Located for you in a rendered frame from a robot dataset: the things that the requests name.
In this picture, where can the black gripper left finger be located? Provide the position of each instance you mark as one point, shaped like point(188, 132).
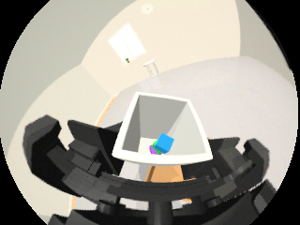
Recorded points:
point(102, 137)

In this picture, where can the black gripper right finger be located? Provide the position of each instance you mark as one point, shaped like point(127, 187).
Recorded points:
point(215, 145)

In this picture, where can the orange shallow tray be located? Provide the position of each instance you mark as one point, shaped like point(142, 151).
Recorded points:
point(164, 174)

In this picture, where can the small blue block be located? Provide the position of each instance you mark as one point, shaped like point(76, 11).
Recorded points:
point(164, 143)

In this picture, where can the purple block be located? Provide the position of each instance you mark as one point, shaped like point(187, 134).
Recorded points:
point(152, 151)

